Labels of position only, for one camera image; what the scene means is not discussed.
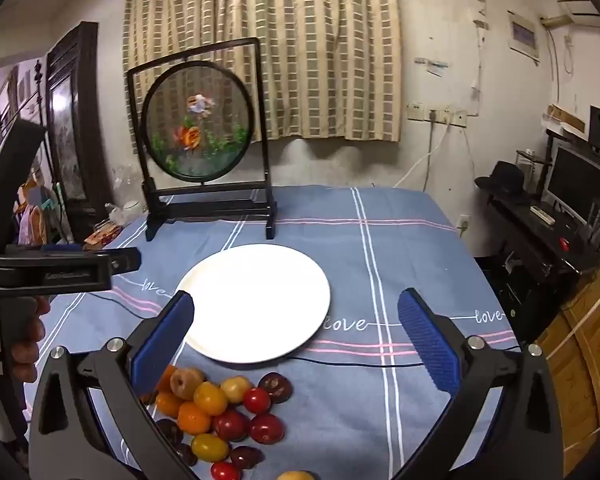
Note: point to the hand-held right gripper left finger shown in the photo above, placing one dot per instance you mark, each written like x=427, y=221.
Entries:
x=162, y=345

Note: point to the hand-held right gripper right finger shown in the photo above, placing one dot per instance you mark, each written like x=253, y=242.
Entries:
x=430, y=345

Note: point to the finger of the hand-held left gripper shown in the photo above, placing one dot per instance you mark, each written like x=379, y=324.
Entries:
x=60, y=247
x=80, y=270

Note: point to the orange mandarin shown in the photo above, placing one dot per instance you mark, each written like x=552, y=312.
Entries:
x=210, y=398
x=166, y=380
x=194, y=417
x=167, y=404

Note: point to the tan pepino melon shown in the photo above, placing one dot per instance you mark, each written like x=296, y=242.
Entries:
x=186, y=384

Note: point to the dark purple plum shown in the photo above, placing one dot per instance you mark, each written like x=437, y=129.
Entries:
x=169, y=430
x=185, y=454

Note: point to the white plate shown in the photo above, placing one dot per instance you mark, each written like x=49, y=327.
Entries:
x=260, y=300

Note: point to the yellow plum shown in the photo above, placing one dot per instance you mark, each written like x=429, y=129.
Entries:
x=209, y=447

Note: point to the person's left hand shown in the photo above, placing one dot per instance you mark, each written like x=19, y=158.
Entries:
x=27, y=355

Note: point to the hanging clothes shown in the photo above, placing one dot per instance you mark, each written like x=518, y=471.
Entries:
x=32, y=215

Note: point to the orange snack packet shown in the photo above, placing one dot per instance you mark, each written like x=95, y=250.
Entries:
x=102, y=235

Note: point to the blue striped tablecloth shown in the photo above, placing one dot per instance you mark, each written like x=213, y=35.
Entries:
x=380, y=410

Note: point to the white bowl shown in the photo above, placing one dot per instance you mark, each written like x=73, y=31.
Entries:
x=132, y=206

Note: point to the dark wooden cabinet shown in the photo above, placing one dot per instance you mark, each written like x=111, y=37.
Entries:
x=72, y=110

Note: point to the black desk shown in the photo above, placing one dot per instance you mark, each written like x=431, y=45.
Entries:
x=535, y=245

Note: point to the red computer mouse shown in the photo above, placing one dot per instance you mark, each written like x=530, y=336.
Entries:
x=564, y=244

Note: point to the white remote control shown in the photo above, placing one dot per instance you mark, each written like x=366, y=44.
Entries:
x=542, y=214

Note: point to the round goldfish embroidery screen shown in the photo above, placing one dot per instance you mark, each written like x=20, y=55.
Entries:
x=195, y=135

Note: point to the black hat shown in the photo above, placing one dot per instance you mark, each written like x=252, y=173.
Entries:
x=502, y=180

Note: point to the computer monitor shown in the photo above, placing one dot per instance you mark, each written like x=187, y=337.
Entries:
x=577, y=180

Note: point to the beige checked curtain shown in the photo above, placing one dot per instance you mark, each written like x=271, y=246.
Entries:
x=280, y=35

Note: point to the white electrical panel box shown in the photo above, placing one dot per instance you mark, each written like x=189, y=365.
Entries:
x=524, y=35

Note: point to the wall socket strip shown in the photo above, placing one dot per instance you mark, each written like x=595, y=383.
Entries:
x=437, y=115

